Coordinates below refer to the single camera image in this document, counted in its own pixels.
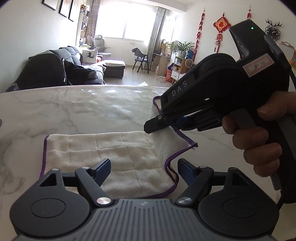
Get white towel purple trim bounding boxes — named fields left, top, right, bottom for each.
left=40, top=96, right=197, bottom=199

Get person's right hand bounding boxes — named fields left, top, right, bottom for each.
left=222, top=91, right=295, bottom=177

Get wooden shelf unit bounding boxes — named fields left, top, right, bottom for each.
left=171, top=57, right=193, bottom=84

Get potted green plant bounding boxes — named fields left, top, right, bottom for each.
left=170, top=41, right=195, bottom=58

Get wooden desk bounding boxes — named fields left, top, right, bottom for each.
left=151, top=53, right=171, bottom=76

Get red Chinese knot ornament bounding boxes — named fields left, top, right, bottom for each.
left=213, top=13, right=231, bottom=53

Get dark wooden chair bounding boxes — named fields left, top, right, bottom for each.
left=132, top=47, right=149, bottom=73

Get grey ottoman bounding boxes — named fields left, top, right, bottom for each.
left=102, top=60, right=126, bottom=79

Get grey curtain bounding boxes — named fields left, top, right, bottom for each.
left=147, top=6, right=166, bottom=71

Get horse print cushion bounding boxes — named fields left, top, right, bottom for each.
left=82, top=49, right=98, bottom=64

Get black jacket on sofa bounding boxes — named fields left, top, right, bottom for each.
left=64, top=61, right=102, bottom=85

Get grey office chair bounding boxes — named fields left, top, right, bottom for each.
left=93, top=35, right=111, bottom=58

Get dark grey sofa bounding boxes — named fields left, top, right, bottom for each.
left=12, top=46, right=104, bottom=90

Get red firecracker string decoration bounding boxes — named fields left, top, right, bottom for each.
left=193, top=8, right=206, bottom=61

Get black antler wall clock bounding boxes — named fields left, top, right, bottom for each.
left=265, top=19, right=282, bottom=42

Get black framed wall pictures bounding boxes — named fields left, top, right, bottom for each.
left=42, top=0, right=74, bottom=22

